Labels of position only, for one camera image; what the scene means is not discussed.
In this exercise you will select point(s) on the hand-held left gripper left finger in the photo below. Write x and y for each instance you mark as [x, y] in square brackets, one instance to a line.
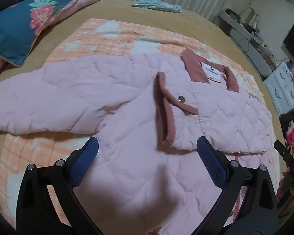
[84, 156]

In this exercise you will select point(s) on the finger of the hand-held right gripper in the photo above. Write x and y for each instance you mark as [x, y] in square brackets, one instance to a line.
[288, 158]

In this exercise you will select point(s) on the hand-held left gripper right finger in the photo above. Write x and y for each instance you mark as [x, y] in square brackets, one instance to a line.
[210, 156]

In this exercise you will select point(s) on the pink quilted jacket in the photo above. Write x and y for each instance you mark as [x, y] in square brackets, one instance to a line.
[112, 90]

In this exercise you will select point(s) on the white drawer cabinet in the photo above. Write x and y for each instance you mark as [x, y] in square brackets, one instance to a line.
[281, 85]

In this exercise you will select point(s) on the grey desk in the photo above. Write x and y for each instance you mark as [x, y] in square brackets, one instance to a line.
[247, 46]

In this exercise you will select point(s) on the orange plaid blanket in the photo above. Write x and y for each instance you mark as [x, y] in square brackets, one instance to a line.
[112, 36]

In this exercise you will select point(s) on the bed with tan sheet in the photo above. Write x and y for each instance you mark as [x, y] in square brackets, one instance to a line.
[161, 22]

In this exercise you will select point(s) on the blue floral quilt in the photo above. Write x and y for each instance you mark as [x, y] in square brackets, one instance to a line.
[14, 24]

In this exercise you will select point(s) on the light blue cloth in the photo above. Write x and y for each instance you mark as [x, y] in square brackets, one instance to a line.
[152, 2]

